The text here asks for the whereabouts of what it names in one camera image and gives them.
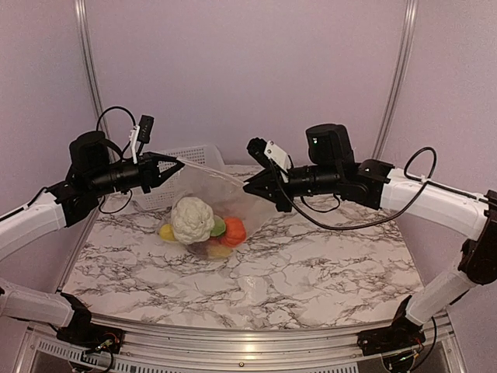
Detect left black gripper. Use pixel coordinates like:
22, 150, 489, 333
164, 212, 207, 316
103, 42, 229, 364
87, 150, 183, 196

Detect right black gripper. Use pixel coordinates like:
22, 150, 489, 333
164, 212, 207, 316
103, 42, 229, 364
245, 163, 342, 211

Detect orange fake pumpkin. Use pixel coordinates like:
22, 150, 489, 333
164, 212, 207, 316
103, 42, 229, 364
221, 217, 247, 248

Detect clear zip top bag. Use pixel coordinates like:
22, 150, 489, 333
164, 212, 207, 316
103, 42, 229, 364
157, 163, 276, 254

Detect white fake cauliflower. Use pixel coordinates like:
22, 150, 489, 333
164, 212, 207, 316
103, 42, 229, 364
171, 197, 215, 245

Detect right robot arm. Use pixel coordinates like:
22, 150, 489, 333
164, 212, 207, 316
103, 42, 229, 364
244, 124, 496, 348

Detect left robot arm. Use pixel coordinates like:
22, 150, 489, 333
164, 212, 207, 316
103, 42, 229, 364
1, 131, 184, 346

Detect purple fake grapes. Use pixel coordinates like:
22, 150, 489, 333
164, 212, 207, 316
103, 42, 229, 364
187, 242, 210, 259

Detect white perforated plastic basket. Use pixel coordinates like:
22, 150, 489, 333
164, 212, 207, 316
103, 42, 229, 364
132, 145, 225, 211

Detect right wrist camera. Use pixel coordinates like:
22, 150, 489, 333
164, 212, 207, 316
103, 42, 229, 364
247, 138, 293, 172

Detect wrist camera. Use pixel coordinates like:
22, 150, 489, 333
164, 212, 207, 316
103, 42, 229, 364
129, 115, 155, 164
247, 138, 293, 172

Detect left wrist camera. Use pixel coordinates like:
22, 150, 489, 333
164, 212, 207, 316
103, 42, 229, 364
129, 115, 155, 164

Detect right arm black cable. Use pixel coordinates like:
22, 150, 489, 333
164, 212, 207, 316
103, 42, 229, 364
271, 146, 486, 231

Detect front aluminium rail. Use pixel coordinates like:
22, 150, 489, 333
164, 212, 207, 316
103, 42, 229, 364
15, 310, 467, 373

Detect left aluminium frame post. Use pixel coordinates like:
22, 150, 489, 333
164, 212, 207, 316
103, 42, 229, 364
74, 0, 104, 119

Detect aluminium frame post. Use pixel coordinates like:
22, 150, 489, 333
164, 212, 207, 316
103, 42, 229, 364
372, 0, 419, 159
74, 0, 104, 119

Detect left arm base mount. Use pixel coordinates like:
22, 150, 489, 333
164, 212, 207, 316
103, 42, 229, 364
57, 322, 124, 354

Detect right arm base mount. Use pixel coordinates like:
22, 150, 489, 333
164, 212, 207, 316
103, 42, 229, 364
357, 326, 426, 356

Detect right aluminium frame post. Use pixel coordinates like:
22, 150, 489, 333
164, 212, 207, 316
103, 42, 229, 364
372, 0, 419, 159

